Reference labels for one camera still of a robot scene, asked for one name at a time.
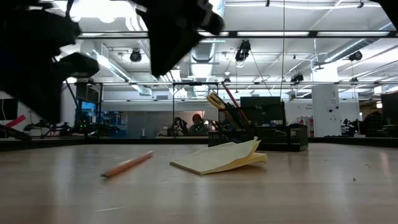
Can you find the pink strip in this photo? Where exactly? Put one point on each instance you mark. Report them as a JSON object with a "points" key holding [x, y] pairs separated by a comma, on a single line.
{"points": [[15, 121]]}

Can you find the black background monitor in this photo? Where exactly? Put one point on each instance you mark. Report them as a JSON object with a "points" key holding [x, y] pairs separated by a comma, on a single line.
{"points": [[264, 101], [390, 107]]}

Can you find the black hanging spotlight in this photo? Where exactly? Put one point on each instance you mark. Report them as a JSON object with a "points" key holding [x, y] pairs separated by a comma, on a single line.
{"points": [[297, 77], [355, 56], [243, 49], [135, 56]]}

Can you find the yellow sticky note pad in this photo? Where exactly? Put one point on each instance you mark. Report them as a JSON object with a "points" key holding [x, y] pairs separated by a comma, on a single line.
{"points": [[214, 158]]}

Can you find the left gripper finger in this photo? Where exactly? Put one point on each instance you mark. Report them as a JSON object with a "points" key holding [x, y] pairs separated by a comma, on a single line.
{"points": [[56, 34], [77, 66]]}

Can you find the blue storage bins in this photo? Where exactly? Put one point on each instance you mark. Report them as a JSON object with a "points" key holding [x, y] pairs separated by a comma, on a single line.
{"points": [[116, 124]]}

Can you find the blue lit screen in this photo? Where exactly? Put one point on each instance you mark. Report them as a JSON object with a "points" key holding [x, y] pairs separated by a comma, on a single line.
{"points": [[88, 107]]}

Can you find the white pillar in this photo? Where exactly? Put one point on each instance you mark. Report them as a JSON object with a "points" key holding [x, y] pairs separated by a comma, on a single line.
{"points": [[326, 105]]}

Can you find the person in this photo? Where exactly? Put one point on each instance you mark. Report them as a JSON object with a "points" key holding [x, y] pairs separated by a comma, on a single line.
{"points": [[198, 126]]}

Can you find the black mesh desk organizer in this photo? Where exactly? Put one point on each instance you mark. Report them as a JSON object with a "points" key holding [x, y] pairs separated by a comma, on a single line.
{"points": [[280, 138]]}

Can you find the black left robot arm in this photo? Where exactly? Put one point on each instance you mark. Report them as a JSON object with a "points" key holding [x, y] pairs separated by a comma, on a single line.
{"points": [[28, 93]]}

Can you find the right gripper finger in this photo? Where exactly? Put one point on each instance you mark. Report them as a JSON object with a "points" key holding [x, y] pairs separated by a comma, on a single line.
{"points": [[164, 53]]}

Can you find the black aluminium frame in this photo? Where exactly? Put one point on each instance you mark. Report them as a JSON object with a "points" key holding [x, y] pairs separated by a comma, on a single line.
{"points": [[280, 34]]}

